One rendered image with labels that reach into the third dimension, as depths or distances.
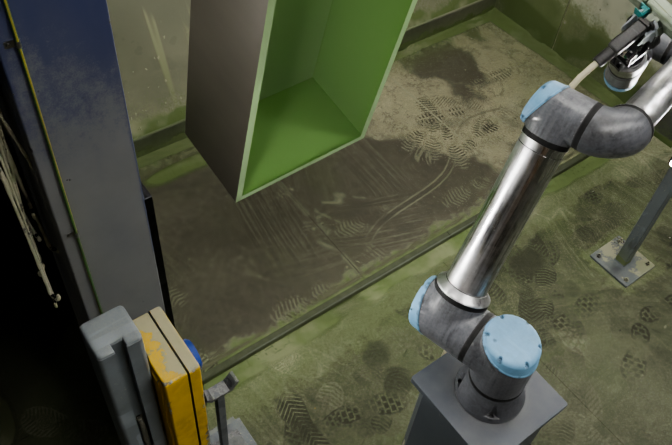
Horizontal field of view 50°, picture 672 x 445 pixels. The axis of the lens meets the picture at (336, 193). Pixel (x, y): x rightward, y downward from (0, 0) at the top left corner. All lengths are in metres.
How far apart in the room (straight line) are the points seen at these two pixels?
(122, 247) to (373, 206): 1.75
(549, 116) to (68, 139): 1.01
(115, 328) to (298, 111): 2.04
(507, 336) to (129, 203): 0.95
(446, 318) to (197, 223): 1.51
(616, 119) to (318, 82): 1.58
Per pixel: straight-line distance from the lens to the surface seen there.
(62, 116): 1.33
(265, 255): 2.99
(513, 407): 2.03
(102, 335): 0.95
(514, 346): 1.86
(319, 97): 2.96
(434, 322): 1.89
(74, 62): 1.27
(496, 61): 4.10
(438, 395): 2.05
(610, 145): 1.69
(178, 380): 1.01
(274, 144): 2.78
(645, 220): 3.15
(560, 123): 1.69
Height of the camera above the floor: 2.44
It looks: 48 degrees down
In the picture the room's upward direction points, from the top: 6 degrees clockwise
